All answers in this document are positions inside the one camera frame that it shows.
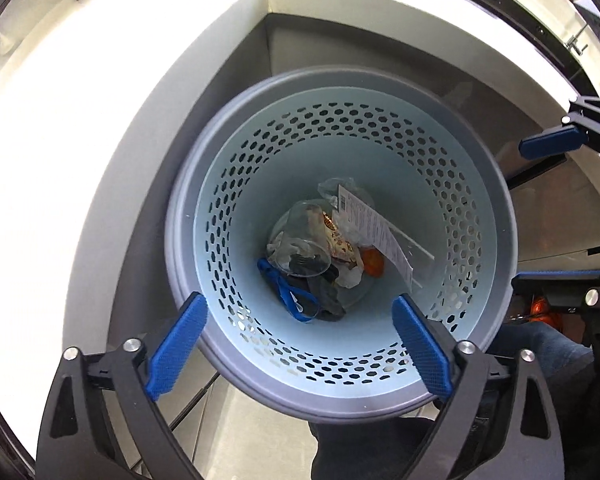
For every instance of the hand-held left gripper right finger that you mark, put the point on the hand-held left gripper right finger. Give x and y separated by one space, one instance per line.
425 345

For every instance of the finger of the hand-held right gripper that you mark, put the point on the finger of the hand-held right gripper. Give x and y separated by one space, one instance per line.
550 141
560 277

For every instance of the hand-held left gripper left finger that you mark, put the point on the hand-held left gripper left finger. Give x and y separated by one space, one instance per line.
175 345

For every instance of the orange peel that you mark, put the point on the orange peel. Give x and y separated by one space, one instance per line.
372 263

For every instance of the white plastic wrap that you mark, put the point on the white plastic wrap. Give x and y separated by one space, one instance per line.
350 276

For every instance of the dark grey cloth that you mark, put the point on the dark grey cloth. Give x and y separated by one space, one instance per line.
326 296

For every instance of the red white snack wrapper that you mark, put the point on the red white snack wrapper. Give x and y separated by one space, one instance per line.
340 250

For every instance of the paper label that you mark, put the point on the paper label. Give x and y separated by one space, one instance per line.
375 225

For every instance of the light blue perforated wastebasket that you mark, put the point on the light blue perforated wastebasket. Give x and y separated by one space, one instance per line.
240 210

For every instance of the clear plastic cup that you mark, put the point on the clear plastic cup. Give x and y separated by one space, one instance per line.
300 240

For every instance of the orange plastic item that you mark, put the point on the orange plastic item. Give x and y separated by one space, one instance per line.
540 312

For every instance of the person's blue jeans leg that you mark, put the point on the person's blue jeans leg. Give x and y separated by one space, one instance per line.
540 352

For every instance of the stainless steel cabinet door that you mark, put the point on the stainless steel cabinet door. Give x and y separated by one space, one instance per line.
260 435

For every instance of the black window frame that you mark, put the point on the black window frame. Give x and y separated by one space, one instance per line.
530 25

